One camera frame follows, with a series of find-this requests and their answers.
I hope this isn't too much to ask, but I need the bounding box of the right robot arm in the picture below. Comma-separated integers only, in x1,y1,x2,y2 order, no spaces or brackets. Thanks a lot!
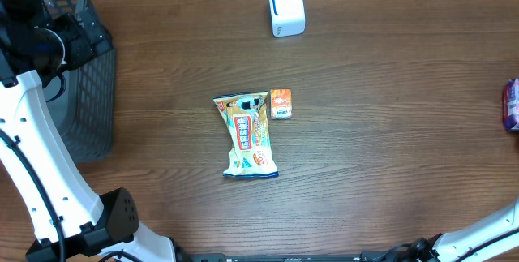
401,200,518,262

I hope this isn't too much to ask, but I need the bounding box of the white barcode scanner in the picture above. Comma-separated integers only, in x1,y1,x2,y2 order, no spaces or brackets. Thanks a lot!
268,0,306,37

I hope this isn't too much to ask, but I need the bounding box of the grey plastic shopping basket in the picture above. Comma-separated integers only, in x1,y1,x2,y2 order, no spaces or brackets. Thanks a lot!
48,0,116,163

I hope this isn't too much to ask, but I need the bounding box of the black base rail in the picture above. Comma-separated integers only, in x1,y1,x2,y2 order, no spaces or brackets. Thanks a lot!
178,251,401,262

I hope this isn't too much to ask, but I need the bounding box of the orange tissue pack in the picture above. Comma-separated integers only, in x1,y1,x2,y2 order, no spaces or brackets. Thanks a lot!
270,89,293,120

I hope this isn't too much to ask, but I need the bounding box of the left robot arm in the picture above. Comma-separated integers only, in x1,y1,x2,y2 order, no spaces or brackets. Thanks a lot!
1,0,181,261

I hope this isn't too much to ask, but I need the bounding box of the yellow snack bag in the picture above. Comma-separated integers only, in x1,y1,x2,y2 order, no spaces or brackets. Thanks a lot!
213,92,279,178

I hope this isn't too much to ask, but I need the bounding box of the red purple pad package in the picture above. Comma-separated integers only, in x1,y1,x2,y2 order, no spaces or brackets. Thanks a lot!
502,79,518,131

